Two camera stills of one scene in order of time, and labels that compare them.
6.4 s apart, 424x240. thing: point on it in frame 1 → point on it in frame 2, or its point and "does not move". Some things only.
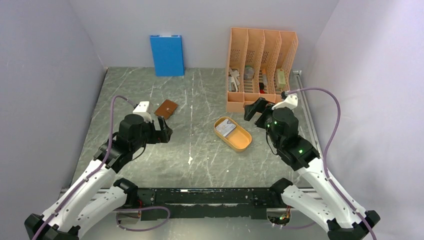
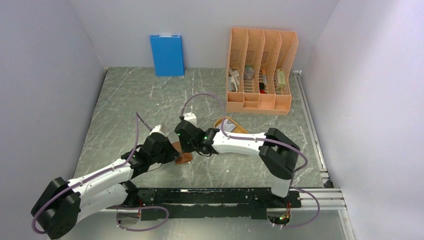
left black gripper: [161, 136] → [172, 153]
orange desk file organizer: [258, 66] does not move
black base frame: [193, 202] does not move
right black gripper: [259, 106] → [184, 147]
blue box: [168, 55] does not move
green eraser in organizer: [281, 78] does not move
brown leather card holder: [166, 109] → [183, 157]
